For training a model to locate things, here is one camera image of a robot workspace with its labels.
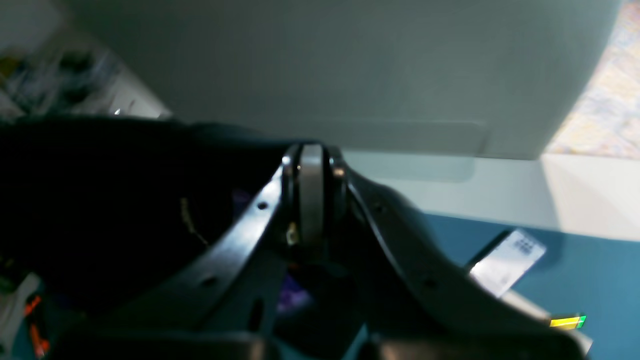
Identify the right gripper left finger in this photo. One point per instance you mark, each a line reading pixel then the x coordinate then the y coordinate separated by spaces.
pixel 220 307

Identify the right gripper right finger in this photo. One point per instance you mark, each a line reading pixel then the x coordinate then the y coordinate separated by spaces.
pixel 418 305

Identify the black graphic t-shirt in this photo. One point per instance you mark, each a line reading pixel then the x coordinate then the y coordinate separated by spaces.
pixel 104 210

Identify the white card packet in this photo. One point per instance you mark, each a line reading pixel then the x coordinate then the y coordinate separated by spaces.
pixel 505 261

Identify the brass cylinder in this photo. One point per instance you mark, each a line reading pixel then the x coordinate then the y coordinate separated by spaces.
pixel 573 321

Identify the light blue table cloth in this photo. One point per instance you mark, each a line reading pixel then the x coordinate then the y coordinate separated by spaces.
pixel 578 274

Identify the orange black utility knife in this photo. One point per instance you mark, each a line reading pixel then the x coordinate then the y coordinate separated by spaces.
pixel 34 315

